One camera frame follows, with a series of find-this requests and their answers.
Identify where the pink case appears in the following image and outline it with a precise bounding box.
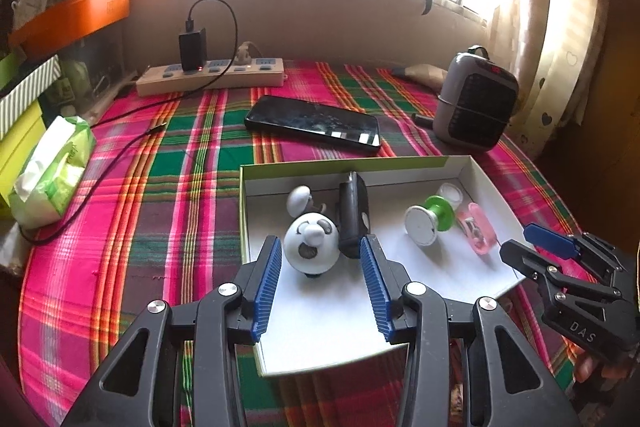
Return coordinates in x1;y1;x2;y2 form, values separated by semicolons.
456;202;499;256

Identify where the grey space heater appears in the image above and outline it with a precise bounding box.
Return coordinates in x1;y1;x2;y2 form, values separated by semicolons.
432;45;520;152

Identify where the white cartoon toy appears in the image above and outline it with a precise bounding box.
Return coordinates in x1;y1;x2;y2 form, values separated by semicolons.
284;186;338;278

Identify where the small black device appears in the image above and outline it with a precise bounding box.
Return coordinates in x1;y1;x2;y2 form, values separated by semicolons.
337;172;371;260

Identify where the white shallow cardboard box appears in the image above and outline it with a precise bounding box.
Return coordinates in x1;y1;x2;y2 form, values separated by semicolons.
239;155;532;378

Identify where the black smartphone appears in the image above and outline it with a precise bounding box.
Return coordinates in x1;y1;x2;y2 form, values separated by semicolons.
244;95;382;154

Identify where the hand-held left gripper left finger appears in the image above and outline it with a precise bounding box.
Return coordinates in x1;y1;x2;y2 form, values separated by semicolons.
60;234;283;427

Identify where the yellow-green box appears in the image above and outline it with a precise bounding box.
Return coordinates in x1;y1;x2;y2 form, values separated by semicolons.
0;99;51;208

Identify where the black charging cable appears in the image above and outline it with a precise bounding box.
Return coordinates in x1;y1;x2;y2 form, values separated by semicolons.
20;0;239;248

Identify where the heart print curtain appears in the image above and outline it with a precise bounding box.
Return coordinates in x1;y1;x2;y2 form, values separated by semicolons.
500;0;621;158

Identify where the white plug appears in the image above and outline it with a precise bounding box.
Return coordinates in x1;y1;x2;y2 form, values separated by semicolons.
236;41;261;64

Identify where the plaid tablecloth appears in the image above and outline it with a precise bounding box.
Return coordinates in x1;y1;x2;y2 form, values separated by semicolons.
20;61;586;427

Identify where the small clear jar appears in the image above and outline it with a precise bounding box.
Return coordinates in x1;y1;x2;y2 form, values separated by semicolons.
437;184;463;210

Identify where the green tissue pack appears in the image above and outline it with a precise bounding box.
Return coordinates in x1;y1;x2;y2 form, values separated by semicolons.
9;115;97;229

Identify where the green white spool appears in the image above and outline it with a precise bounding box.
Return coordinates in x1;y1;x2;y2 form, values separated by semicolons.
404;196;457;249

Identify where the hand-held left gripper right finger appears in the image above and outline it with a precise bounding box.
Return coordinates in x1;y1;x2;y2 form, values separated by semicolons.
360;234;576;427

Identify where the beige power strip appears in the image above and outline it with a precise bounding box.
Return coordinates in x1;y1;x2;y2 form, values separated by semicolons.
136;58;288;96

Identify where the clear plastic container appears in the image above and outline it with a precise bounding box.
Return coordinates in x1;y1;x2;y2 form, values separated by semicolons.
57;29;128;118

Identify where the black charger adapter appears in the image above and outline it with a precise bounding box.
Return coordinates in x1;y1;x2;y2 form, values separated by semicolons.
178;28;208;72

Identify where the green striped box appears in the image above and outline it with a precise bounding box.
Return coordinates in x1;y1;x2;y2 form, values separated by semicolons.
0;54;62;140

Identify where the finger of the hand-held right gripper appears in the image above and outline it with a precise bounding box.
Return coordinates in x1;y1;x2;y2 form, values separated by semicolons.
523;223;626;283
499;239;623;308

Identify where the person's right hand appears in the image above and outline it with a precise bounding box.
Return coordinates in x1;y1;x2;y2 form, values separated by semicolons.
574;349;623;383

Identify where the tan wrapped object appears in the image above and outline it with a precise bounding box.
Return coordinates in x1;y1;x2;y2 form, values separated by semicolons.
392;63;448;90

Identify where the orange box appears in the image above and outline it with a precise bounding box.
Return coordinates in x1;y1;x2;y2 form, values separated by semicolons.
7;0;132;58

